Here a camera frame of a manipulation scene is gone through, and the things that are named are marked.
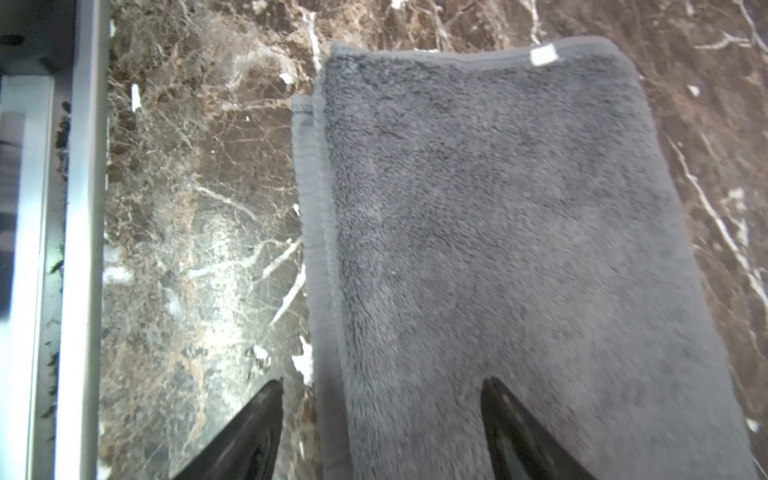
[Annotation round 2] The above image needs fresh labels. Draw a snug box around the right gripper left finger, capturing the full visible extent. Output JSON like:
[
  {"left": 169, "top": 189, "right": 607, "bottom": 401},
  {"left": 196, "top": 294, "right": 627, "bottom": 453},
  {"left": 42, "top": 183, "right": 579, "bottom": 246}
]
[{"left": 175, "top": 379, "right": 284, "bottom": 480}]

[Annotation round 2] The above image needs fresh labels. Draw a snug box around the grey towel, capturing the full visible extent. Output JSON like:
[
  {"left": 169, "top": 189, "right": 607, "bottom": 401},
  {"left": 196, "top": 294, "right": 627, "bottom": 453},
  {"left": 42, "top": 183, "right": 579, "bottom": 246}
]
[{"left": 292, "top": 37, "right": 757, "bottom": 479}]

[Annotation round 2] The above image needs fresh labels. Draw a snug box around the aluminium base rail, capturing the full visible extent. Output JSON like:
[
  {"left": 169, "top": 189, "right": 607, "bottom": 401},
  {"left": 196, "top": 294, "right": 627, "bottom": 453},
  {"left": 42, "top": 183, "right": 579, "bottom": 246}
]
[{"left": 1, "top": 1, "right": 110, "bottom": 479}]

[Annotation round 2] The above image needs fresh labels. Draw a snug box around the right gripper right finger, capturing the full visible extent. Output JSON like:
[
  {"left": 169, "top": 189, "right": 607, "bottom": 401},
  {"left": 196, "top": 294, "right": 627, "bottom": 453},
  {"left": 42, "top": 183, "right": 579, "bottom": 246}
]
[{"left": 480, "top": 377, "right": 595, "bottom": 480}]

